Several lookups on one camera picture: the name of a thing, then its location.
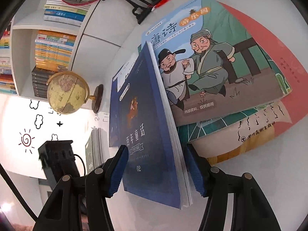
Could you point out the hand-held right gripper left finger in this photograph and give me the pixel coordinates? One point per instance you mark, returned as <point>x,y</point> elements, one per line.
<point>118,170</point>

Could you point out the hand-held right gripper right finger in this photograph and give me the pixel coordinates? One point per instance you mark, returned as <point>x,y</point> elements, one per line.
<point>195,170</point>

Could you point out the dark green book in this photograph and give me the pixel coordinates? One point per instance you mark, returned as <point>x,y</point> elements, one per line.
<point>89,149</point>

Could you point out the navy fairy tale book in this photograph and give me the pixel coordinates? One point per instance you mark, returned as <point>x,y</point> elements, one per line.
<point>144,125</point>

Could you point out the row of black books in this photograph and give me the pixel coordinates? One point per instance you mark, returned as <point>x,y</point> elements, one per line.
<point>39,81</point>

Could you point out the row of thin colourful books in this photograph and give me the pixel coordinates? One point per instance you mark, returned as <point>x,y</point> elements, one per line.
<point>6,72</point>

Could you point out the row of yellow orange books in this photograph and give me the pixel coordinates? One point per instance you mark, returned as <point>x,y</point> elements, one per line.
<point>53,50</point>

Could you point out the black outline cloud decal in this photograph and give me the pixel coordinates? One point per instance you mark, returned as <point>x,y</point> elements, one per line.
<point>54,137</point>

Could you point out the yellow green cover book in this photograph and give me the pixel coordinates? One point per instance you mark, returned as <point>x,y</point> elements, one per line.
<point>240,137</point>

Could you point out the antique yellow desk globe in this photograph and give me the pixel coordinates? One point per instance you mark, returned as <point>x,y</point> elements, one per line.
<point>65,93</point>

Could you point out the cartoon poets cover book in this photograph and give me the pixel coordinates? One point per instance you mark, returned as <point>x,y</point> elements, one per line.
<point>216,60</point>

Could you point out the white bookshelf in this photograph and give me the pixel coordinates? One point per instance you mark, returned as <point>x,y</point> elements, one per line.
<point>101,24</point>

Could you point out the black carved fan stand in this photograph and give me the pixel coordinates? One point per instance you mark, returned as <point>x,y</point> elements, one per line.
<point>142,12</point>

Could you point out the red sun wall decal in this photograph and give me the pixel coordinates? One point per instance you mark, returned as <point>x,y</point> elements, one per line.
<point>26,140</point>

